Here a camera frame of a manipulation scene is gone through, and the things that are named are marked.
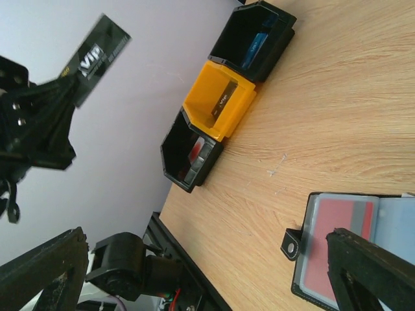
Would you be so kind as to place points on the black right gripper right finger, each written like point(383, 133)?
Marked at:
point(364, 276)

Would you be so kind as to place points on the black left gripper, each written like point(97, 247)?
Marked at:
point(35, 121)

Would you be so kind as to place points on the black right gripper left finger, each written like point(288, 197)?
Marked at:
point(55, 269)

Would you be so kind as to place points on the black card holder wallet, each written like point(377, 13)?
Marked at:
point(393, 231)

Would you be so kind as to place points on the black vip card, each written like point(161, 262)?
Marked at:
point(223, 99)
point(94, 56)

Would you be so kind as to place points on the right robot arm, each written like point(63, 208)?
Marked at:
point(119, 266)

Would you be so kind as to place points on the red white card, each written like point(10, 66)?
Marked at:
point(195, 150)

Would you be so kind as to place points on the black VIP card in bin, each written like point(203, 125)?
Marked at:
point(223, 99)

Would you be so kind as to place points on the blue card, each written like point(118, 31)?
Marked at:
point(258, 41)

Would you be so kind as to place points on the black plastic bin near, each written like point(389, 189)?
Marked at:
point(188, 154)

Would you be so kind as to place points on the black plastic bin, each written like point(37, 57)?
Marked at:
point(188, 154)
point(243, 24)

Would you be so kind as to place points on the yellow plastic bin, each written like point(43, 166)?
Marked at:
point(205, 93)

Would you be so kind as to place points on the black plastic bin far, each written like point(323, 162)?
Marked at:
point(243, 24)

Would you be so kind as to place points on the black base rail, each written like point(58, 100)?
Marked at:
point(188, 259)

